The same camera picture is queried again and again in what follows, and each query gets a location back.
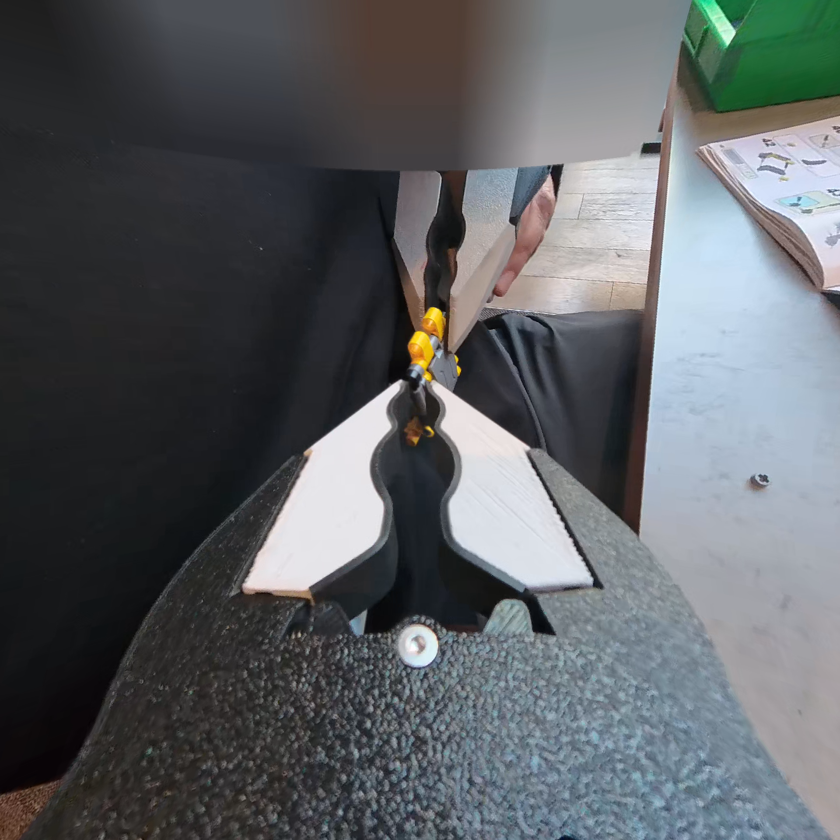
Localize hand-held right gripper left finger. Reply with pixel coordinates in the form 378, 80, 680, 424
241, 381, 409, 618

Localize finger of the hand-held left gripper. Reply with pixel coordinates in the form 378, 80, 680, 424
448, 168, 521, 353
392, 169, 443, 325

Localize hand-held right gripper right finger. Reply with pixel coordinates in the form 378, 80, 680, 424
427, 384, 596, 632

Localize yellow grey toy brick assembly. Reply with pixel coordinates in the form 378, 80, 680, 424
403, 305, 463, 448

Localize person's left hand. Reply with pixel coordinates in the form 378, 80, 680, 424
493, 177, 559, 299

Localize open instruction booklet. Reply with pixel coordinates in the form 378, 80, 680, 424
697, 115, 840, 293

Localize green plastic bin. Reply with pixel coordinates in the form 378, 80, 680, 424
681, 0, 840, 112

